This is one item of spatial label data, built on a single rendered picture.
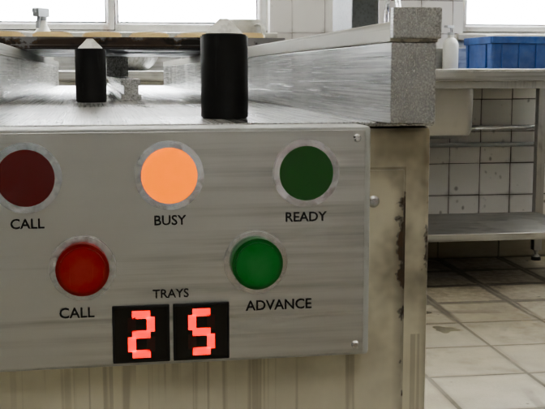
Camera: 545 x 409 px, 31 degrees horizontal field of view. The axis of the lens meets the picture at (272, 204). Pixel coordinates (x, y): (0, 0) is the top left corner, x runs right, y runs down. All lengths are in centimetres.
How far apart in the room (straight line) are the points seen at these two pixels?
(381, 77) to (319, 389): 20
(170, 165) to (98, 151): 4
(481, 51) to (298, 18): 85
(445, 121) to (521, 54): 44
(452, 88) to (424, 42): 338
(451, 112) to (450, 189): 76
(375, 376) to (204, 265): 14
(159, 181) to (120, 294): 7
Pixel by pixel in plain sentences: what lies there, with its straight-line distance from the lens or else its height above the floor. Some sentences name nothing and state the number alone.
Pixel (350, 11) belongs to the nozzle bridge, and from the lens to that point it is 145.
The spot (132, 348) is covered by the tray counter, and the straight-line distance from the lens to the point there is 59.
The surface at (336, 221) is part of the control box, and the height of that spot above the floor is 78.
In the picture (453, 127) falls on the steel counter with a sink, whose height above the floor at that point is 66.
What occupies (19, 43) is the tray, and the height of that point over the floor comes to 91.
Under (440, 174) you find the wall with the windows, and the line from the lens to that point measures 475.
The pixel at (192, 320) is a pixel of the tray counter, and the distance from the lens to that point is 59.
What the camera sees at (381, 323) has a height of 71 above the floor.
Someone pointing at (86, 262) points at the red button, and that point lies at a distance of 57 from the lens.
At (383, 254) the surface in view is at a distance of 64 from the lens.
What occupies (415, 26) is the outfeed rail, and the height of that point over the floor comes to 90.
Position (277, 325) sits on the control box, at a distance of 60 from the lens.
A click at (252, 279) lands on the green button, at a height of 75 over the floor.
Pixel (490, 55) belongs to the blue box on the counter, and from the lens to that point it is 422.
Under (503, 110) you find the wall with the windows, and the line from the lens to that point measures 483.
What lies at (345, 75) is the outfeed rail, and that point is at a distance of 70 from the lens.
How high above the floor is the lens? 87
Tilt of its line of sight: 7 degrees down
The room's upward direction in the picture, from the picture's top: straight up
